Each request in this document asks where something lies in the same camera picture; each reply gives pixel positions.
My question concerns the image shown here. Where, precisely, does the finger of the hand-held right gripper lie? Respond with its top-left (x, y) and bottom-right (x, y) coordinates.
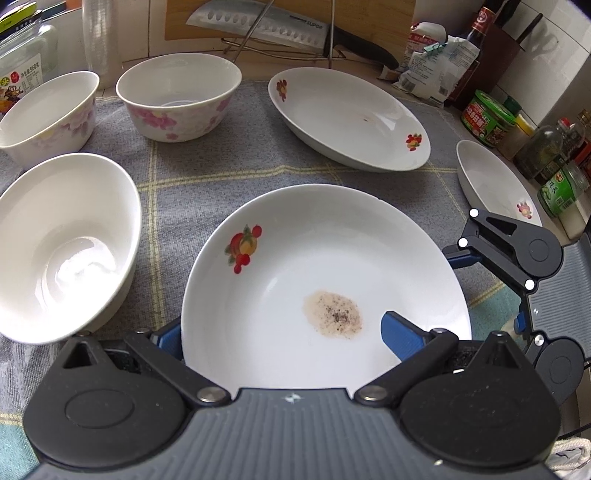
top-left (513, 291), bottom-right (546, 356)
top-left (442, 209), bottom-right (536, 291)

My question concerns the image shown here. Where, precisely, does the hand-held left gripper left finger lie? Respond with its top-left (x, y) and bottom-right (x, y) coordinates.
top-left (62, 318), bottom-right (232, 407)

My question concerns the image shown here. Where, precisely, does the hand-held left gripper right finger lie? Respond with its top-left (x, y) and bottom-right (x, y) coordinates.
top-left (353, 311), bottom-right (527, 407)

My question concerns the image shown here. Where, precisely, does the white flower print plate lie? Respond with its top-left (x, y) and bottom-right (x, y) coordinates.
top-left (456, 140), bottom-right (544, 228)

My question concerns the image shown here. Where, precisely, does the white fruit print plate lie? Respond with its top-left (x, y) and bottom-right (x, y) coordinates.
top-left (268, 67), bottom-right (431, 173)
top-left (181, 184), bottom-right (472, 388)

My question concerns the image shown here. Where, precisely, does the white pink floral bowl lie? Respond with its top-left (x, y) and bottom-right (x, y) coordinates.
top-left (115, 52), bottom-right (243, 143)
top-left (0, 152), bottom-right (142, 344)

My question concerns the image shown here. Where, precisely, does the white pale floral bowl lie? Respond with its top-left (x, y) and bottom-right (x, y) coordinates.
top-left (0, 71), bottom-right (100, 169)

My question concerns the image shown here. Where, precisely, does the green label glass jar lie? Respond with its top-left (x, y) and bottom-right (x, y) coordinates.
top-left (538, 161), bottom-right (591, 219)

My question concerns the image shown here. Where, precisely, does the yellow lid jar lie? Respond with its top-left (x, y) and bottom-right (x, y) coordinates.
top-left (501, 113), bottom-right (536, 160)

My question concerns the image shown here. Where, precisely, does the glass pickle bottle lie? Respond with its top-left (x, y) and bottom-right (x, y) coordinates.
top-left (515, 124), bottom-right (564, 181)

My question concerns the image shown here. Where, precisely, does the green lidded jar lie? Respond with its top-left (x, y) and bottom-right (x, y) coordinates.
top-left (462, 90), bottom-right (517, 148)

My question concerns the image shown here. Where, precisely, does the white jacket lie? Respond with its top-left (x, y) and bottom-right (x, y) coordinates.
top-left (547, 436), bottom-right (591, 480)

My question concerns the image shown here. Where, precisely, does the grey checked towel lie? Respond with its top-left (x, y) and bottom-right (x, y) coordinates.
top-left (0, 79), bottom-right (532, 480)

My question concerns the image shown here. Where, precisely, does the white printed plastic bag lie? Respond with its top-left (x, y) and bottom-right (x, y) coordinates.
top-left (394, 36), bottom-right (481, 104)

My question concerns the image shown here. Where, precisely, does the red and white packet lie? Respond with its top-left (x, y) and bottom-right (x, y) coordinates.
top-left (406, 21), bottom-right (448, 70)

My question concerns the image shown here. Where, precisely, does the dark soy sauce bottle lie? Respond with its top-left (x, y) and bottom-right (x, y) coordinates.
top-left (450, 4), bottom-right (497, 109)

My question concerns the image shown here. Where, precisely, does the wooden cutting board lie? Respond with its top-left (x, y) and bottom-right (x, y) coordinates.
top-left (165, 0), bottom-right (416, 44)

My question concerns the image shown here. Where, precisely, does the stack of clear plastic cups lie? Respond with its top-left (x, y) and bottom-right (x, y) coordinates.
top-left (82, 0), bottom-right (123, 88)

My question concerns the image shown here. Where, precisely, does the glass jar with label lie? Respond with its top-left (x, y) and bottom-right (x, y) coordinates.
top-left (0, 0), bottom-right (60, 116)

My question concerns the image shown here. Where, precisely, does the metal wire rack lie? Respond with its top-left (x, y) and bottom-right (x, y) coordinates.
top-left (222, 0), bottom-right (347, 63)

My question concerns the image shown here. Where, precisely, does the black handled kitchen knife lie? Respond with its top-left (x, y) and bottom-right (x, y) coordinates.
top-left (185, 0), bottom-right (400, 71)

